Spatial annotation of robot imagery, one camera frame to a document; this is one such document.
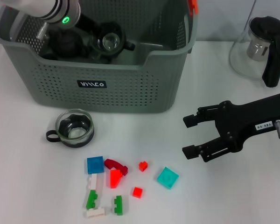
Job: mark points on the grey perforated storage bin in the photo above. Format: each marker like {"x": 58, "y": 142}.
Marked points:
{"x": 130, "y": 93}

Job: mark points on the small red brick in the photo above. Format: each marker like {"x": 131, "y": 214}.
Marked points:
{"x": 143, "y": 166}
{"x": 137, "y": 192}

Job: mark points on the teal square brick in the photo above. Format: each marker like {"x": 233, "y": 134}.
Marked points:
{"x": 168, "y": 177}

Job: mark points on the black clay teapot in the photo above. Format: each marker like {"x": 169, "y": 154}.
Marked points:
{"x": 65, "y": 44}

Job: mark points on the red slope brick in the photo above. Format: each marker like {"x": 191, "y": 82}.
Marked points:
{"x": 114, "y": 179}

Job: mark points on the glass teacup with black base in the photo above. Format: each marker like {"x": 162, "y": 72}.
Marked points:
{"x": 110, "y": 42}
{"x": 74, "y": 123}

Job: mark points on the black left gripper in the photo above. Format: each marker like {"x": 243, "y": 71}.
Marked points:
{"x": 87, "y": 28}

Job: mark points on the green stepped brick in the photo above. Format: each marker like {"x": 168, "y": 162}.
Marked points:
{"x": 91, "y": 199}
{"x": 118, "y": 206}

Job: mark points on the long white brick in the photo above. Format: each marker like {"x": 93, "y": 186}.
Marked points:
{"x": 93, "y": 182}

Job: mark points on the blue square brick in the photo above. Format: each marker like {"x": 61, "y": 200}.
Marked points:
{"x": 95, "y": 165}

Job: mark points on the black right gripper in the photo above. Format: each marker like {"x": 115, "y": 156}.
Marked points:
{"x": 247, "y": 119}

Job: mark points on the short white studded brick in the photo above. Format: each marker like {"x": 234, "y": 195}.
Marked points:
{"x": 94, "y": 213}

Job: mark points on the dark red arch brick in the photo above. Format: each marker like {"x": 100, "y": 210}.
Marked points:
{"x": 113, "y": 163}

